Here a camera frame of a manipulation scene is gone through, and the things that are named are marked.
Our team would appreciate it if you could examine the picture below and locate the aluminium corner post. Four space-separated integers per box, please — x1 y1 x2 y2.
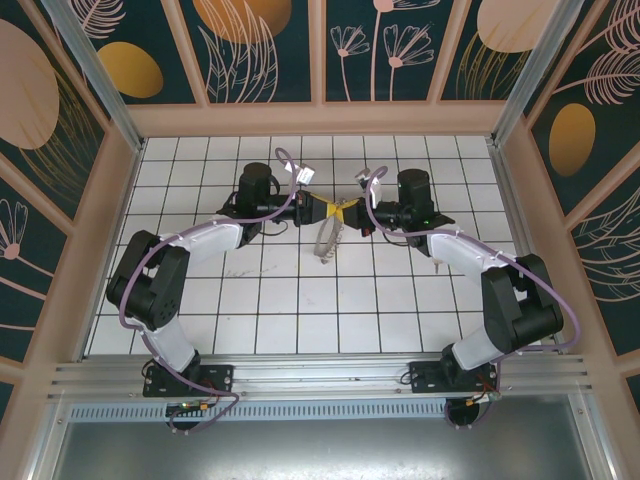
40 0 147 154
489 0 587 146

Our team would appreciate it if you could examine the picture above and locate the slotted metal cable duct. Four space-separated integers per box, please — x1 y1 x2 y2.
67 402 576 422

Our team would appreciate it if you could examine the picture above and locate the aluminium side rail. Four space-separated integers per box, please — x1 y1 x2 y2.
73 138 146 362
487 139 571 357

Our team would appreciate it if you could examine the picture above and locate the black mounting plate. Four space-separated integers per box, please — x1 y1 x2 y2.
142 363 236 399
408 360 502 396

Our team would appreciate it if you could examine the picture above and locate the purple cable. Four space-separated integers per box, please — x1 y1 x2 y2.
119 146 301 436
364 167 584 431

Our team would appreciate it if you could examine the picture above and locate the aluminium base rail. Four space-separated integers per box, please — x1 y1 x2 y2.
47 352 596 404

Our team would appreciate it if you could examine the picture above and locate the grey metal sheet panel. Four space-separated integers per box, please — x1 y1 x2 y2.
47 418 601 480

